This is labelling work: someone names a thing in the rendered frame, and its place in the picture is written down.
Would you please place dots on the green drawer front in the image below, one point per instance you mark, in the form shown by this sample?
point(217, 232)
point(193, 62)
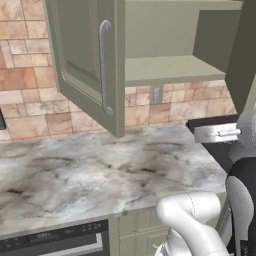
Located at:
point(140, 223)

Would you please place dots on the green base cupboard door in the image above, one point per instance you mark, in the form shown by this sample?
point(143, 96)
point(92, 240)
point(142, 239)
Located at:
point(140, 246)

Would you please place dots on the black dishwasher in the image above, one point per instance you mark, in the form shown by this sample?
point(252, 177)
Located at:
point(50, 238)

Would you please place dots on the plain green cabinet door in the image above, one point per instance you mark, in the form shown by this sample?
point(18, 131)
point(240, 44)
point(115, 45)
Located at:
point(241, 60)

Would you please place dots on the grey wall socket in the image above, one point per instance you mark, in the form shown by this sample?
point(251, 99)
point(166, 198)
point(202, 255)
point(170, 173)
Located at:
point(156, 94)

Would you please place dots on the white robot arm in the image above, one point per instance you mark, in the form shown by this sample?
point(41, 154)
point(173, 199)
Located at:
point(190, 213)

